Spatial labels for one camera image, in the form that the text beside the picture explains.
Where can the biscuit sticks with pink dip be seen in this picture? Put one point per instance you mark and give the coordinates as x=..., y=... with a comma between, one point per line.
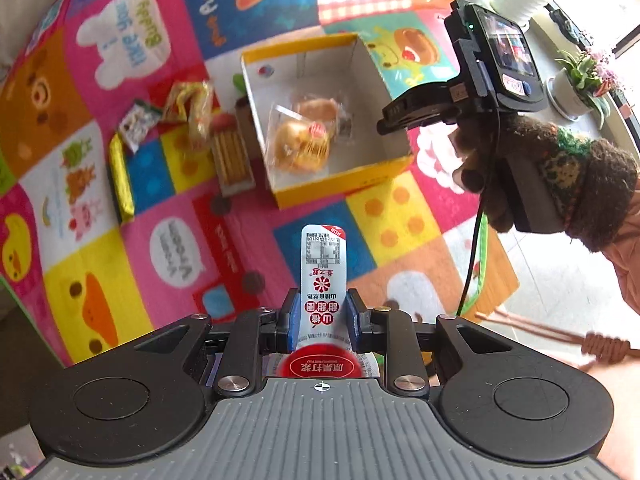
x=233, y=168

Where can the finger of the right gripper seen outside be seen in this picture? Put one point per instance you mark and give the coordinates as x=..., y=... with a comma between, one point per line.
x=420, y=106

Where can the red white spoon-shaped snack pack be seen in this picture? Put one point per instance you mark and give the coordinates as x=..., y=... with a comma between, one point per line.
x=323, y=349

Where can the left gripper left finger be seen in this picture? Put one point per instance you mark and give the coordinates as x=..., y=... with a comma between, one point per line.
x=289, y=322

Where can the yellow snack bar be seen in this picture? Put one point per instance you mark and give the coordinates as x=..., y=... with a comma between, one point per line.
x=121, y=180

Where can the small succulent pot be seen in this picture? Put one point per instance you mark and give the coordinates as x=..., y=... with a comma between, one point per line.
x=581, y=84

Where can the red yellow snack packet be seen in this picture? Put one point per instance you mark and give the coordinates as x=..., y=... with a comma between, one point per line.
x=191, y=103

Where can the yellow cardboard box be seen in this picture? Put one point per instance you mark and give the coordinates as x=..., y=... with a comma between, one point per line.
x=337, y=67

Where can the clear wrapped pastry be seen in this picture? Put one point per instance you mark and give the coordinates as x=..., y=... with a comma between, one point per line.
x=330, y=113

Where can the green peanut packet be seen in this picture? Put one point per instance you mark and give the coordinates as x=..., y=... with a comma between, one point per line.
x=140, y=119

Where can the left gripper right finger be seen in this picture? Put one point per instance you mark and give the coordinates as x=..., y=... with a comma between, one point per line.
x=358, y=321

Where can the packaged small bread bun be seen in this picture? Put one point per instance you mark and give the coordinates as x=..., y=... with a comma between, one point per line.
x=296, y=144

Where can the pink sleeve forearm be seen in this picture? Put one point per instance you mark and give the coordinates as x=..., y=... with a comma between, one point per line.
x=624, y=253

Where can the brown knitted gloved hand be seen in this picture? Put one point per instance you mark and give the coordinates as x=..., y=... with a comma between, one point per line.
x=590, y=183

